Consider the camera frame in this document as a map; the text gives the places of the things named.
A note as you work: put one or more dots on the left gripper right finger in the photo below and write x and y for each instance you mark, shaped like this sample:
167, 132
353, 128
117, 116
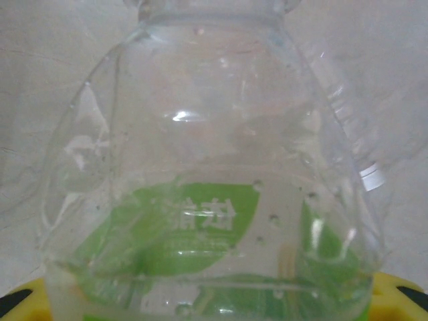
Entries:
401, 301

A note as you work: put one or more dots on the small clear crumpled bottle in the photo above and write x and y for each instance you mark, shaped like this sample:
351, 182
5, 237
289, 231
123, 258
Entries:
372, 177

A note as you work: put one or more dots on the crushed bottle green label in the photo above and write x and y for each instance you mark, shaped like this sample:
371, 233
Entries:
214, 133

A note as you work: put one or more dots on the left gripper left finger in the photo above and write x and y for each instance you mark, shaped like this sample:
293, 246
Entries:
23, 304

